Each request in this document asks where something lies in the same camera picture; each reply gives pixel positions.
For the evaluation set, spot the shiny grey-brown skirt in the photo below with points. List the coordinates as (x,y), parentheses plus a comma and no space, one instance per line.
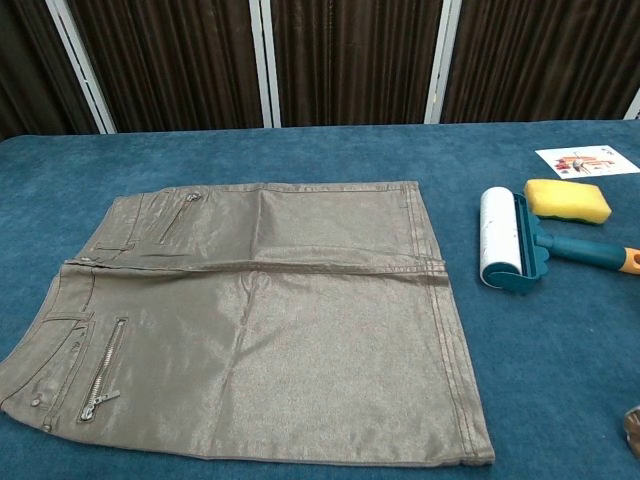
(260,320)

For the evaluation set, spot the brown pleated folding screen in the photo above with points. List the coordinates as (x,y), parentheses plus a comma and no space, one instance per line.
(345,60)

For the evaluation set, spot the yellow green sponge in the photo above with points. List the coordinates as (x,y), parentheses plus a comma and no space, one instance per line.
(565,200)

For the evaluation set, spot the white printed card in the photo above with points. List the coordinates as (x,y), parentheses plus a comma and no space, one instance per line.
(585,161)

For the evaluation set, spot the brown round object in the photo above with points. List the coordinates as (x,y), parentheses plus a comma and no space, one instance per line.
(633,424)

